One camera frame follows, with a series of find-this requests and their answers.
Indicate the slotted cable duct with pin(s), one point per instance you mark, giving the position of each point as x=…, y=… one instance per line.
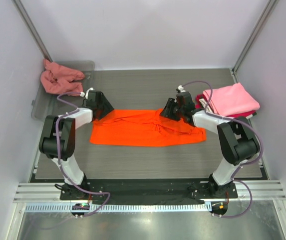
x=71, y=207

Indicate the light pink folded t shirt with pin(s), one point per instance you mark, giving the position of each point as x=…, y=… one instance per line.
x=230, y=100

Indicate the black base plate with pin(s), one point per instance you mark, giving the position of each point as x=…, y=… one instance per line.
x=147, y=191

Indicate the left frame post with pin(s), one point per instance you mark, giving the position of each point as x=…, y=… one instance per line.
x=31, y=28

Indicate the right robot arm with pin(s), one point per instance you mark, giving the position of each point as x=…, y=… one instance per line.
x=238, y=142

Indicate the orange t shirt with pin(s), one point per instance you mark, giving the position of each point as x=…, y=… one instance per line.
x=144, y=128

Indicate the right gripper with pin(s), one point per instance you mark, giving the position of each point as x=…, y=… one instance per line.
x=168, y=112

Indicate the clear grey plastic bin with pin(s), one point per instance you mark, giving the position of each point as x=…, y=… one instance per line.
x=45, y=103

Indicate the frame post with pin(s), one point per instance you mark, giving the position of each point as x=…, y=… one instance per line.
x=31, y=28
x=262, y=20

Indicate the salmon pink crumpled t shirt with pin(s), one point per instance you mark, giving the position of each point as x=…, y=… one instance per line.
x=58, y=79

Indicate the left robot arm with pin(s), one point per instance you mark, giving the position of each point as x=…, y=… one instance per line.
x=58, y=137

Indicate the magenta folded t shirt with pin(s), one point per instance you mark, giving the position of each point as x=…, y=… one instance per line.
x=247, y=115

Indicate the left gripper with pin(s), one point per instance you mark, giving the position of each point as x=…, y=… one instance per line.
x=107, y=107

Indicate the right frame post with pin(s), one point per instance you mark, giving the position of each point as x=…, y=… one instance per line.
x=262, y=20

